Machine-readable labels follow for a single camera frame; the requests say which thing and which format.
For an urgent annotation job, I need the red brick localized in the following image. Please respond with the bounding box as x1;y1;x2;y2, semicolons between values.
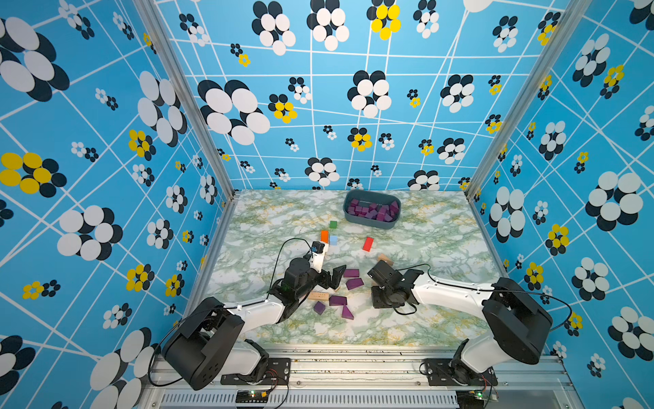
362;237;374;252

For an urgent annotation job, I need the teal storage bin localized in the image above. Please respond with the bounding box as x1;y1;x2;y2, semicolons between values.
342;190;402;230

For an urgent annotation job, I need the purple triangle block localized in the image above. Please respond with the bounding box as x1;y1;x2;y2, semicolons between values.
342;306;354;320

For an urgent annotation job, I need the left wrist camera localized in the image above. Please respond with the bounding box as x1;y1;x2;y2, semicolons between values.
309;241;329;273

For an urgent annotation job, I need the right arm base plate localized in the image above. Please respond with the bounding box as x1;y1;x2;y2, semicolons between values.
419;358;498;388

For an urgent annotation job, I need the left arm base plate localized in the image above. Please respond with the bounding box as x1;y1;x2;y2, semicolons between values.
221;358;291;386

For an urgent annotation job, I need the natural wood wedge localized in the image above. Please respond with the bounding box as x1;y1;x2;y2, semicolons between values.
377;254;394;267

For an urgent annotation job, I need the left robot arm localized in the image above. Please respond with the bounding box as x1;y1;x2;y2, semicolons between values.
161;256;347;390

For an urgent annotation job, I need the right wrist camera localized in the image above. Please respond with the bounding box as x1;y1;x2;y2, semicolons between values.
367;260;404;288

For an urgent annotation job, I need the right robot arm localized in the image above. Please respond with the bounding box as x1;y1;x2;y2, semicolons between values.
371;275;553;384

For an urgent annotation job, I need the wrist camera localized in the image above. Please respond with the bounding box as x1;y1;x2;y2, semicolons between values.
309;241;329;273
367;260;404;288

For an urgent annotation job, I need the purple cube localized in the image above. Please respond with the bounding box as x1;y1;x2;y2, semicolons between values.
313;302;326;315

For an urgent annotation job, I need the aluminium rail frame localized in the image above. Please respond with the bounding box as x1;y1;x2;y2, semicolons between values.
138;345;583;408

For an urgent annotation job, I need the natural wood brick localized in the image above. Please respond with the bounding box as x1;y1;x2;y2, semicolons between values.
308;291;330;302

